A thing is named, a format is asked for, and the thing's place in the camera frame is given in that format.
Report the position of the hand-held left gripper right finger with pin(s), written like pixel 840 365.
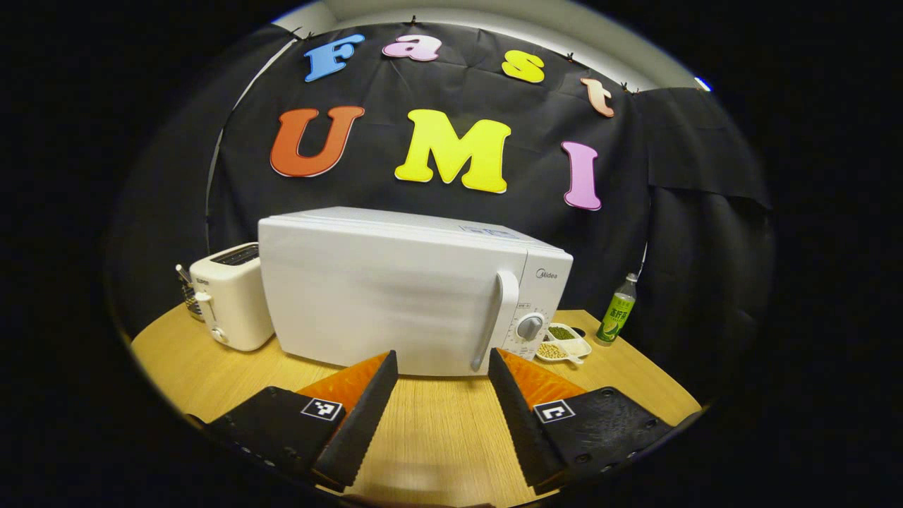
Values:
pixel 522 430

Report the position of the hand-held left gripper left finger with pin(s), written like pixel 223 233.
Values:
pixel 363 423

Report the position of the white microwave oven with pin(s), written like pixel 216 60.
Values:
pixel 367 296

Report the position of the white divided dish with beans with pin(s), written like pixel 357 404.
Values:
pixel 571 346

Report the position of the green label drink bottle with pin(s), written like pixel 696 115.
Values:
pixel 617 317

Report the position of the white toaster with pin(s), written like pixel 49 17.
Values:
pixel 236 303

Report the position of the small ceiling light panel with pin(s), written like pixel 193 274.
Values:
pixel 702 83

